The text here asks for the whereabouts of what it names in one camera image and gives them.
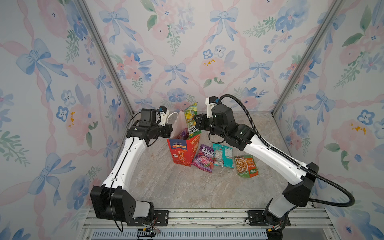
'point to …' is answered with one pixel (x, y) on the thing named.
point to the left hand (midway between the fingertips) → (172, 127)
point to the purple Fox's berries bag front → (184, 135)
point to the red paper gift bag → (183, 150)
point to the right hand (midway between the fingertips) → (192, 116)
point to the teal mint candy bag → (223, 156)
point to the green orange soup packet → (245, 166)
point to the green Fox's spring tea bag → (190, 113)
